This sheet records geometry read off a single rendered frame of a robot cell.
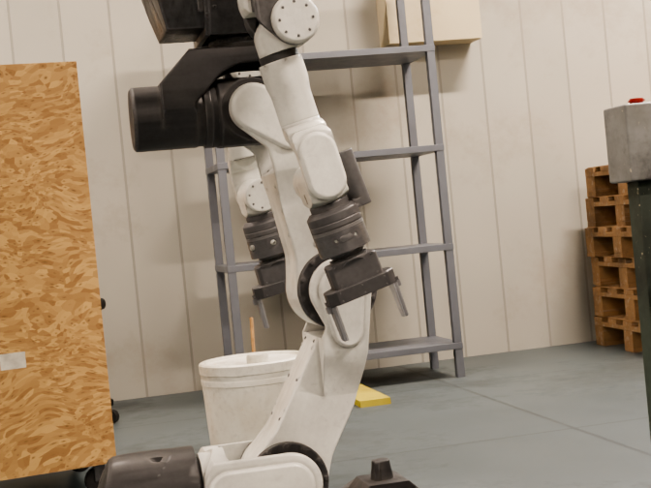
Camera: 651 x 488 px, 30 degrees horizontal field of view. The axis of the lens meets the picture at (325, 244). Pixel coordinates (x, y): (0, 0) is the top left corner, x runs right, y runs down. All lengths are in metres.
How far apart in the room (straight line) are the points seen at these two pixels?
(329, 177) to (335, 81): 3.87
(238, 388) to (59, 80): 1.03
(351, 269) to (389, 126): 3.88
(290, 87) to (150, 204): 3.69
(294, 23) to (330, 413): 0.69
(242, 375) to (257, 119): 1.25
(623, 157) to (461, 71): 3.11
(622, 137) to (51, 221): 1.60
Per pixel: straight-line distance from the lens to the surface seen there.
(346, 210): 1.95
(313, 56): 5.12
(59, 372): 3.55
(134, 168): 5.61
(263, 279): 2.40
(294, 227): 2.14
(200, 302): 5.64
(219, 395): 3.27
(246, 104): 2.10
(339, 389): 2.17
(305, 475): 2.13
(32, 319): 3.53
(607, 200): 5.77
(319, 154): 1.93
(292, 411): 2.16
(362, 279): 1.98
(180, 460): 2.15
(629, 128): 2.90
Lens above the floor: 0.73
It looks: 1 degrees down
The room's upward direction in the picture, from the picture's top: 6 degrees counter-clockwise
